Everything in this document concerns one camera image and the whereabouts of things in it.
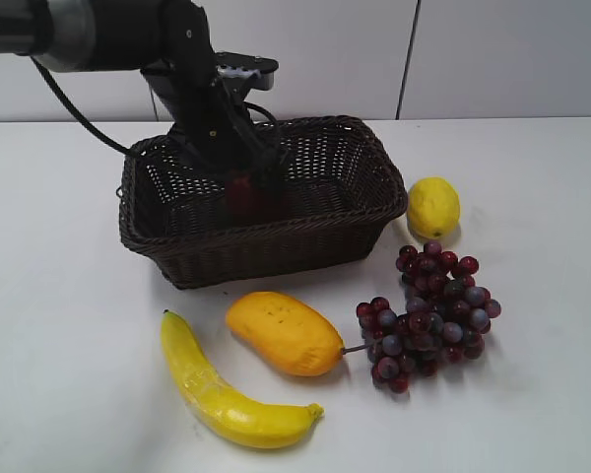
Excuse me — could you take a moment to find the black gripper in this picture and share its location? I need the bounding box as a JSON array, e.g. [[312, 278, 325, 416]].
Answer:
[[142, 47, 289, 217]]

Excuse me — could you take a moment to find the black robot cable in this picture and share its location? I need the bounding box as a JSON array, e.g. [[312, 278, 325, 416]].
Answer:
[[29, 54, 147, 159]]

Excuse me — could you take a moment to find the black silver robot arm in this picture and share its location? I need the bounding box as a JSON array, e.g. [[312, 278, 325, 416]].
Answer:
[[0, 1, 288, 221]]

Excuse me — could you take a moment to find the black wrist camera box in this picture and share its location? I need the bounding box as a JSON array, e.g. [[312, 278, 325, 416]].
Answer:
[[216, 51, 279, 93]]

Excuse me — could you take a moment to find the yellow banana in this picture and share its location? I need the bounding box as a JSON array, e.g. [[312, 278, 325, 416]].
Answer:
[[161, 310, 324, 449]]

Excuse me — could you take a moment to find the dark red apple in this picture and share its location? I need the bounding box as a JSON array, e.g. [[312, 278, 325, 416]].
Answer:
[[230, 173, 284, 226]]

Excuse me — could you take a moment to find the black wicker basket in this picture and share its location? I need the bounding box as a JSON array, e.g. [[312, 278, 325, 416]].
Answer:
[[118, 115, 408, 290]]

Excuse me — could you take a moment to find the red purple grape bunch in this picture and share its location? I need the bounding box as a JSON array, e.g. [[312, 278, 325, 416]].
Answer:
[[341, 240, 502, 394]]

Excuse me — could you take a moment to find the orange yellow mango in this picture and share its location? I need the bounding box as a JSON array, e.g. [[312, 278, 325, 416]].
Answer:
[[226, 292, 345, 377]]

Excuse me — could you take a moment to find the yellow lemon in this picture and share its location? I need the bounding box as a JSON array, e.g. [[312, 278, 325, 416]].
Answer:
[[407, 176, 461, 239]]

